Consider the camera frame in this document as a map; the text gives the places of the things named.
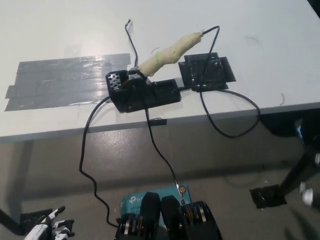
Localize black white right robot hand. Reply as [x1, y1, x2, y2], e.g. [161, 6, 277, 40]
[299, 181, 315, 207]

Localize black floor tape patch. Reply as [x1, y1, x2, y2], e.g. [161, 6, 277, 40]
[19, 210, 54, 236]
[249, 184, 288, 210]

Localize black robot torso blocks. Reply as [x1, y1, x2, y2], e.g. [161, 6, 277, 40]
[114, 191, 223, 240]

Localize grey table leg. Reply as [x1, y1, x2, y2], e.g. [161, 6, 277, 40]
[9, 139, 35, 216]

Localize thick black power cable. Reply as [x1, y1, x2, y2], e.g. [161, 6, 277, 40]
[78, 97, 121, 228]

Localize black soldering iron cable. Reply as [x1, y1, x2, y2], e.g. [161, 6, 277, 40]
[176, 25, 262, 139]

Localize beige-taped soldering iron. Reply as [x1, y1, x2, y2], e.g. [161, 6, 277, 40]
[138, 29, 205, 77]

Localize black table frame bracket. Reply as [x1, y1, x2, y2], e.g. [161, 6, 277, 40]
[259, 113, 305, 139]

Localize teal router box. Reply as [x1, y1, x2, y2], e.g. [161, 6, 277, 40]
[119, 184, 192, 226]

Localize black soldering station base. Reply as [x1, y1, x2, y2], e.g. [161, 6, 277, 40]
[104, 67, 182, 115]

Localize large grey tape patch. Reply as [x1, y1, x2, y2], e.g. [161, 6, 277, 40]
[3, 52, 132, 112]

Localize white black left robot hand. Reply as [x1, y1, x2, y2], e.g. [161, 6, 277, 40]
[23, 205, 76, 240]

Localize thin black wire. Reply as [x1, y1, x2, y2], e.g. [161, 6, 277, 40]
[124, 19, 187, 206]

